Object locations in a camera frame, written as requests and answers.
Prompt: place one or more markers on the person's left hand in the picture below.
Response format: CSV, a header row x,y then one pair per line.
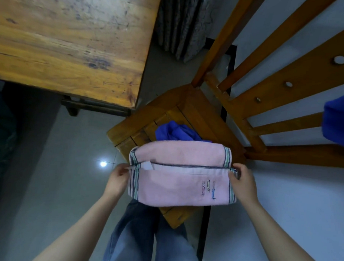
x,y
116,182

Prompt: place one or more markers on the person's right forearm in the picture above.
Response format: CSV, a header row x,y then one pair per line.
x,y
278,239

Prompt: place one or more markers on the pink striped towel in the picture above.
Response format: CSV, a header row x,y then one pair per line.
x,y
181,185

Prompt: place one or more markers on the person's left forearm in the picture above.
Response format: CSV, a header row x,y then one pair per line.
x,y
81,233

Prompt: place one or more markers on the person's right hand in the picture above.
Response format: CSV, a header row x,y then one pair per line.
x,y
244,185

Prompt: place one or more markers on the wooden slat-back chair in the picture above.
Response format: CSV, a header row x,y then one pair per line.
x,y
289,79

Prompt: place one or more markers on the blue towel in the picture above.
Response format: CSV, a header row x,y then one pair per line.
x,y
339,120
174,132

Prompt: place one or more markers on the wooden folding table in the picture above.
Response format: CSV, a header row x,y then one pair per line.
x,y
65,40

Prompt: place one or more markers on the beige patterned curtain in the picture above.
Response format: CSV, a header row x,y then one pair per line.
x,y
184,25

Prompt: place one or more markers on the person's blue jeans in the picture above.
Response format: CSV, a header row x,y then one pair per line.
x,y
131,237

